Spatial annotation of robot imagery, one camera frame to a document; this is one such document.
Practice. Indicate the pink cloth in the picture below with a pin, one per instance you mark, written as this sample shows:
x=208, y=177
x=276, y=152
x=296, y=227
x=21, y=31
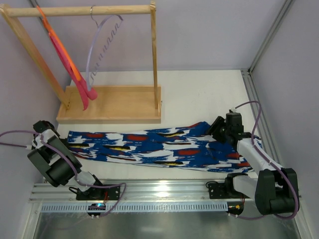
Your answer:
x=81, y=85

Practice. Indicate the blue patterned trousers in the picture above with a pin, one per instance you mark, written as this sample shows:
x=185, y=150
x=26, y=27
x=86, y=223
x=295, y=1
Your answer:
x=187, y=147

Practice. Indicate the aluminium corner frame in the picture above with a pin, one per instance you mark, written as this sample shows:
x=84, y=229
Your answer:
x=252, y=81

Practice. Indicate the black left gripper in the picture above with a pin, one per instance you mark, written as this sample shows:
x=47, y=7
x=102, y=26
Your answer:
x=41, y=126

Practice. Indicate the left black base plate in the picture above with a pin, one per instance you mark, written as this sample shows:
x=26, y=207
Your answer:
x=112, y=193

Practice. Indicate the orange plastic hanger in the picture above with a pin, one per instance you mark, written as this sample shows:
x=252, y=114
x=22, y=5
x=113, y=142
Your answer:
x=58, y=43

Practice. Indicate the slotted cable duct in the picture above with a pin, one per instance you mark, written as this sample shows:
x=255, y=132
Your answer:
x=139, y=207

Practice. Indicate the lilac plastic hanger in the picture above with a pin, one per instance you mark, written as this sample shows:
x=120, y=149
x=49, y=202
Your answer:
x=106, y=30

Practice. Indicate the aluminium mounting rail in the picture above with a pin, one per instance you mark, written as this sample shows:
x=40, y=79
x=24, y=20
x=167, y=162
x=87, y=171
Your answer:
x=136, y=191

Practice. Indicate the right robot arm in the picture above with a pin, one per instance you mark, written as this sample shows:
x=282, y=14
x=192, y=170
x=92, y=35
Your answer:
x=274, y=191

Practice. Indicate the wooden clothes rack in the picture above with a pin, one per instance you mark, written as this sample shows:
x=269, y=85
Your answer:
x=115, y=103

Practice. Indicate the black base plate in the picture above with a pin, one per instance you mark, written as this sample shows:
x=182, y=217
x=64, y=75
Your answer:
x=112, y=193
x=219, y=190

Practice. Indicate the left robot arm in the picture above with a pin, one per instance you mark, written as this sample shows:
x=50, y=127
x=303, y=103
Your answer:
x=52, y=158

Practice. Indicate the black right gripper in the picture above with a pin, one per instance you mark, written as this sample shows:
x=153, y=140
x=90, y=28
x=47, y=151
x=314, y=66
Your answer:
x=217, y=126

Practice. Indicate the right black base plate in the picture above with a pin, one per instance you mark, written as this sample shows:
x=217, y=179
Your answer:
x=219, y=190

